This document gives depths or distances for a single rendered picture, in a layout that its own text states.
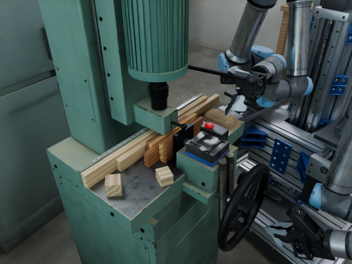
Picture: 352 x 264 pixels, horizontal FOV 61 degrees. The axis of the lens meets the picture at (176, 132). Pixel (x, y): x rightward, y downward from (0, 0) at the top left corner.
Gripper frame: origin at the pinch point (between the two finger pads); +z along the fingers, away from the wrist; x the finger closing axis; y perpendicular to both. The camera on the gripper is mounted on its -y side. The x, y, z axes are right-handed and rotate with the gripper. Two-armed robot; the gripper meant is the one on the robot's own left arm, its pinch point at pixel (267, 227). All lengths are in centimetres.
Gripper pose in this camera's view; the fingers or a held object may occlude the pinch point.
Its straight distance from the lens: 108.3
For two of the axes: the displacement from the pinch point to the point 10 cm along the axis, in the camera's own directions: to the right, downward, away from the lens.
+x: 6.3, -4.4, 6.4
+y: 3.9, 8.9, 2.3
